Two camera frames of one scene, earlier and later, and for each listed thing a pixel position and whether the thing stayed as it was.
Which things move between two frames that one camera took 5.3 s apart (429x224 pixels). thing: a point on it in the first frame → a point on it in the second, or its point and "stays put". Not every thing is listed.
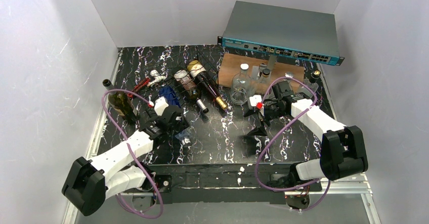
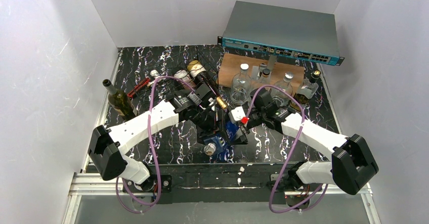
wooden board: x=262 y=76 stays put
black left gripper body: x=179 y=122 → x=210 y=122
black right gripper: x=263 y=115 → x=252 y=119
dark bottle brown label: x=122 y=103 stays put
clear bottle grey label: x=241 y=87 stays put
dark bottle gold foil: x=197 y=71 stays put
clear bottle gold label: x=312 y=83 stays put
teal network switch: x=304 y=34 stays put
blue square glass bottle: x=169 y=93 → x=224 y=153
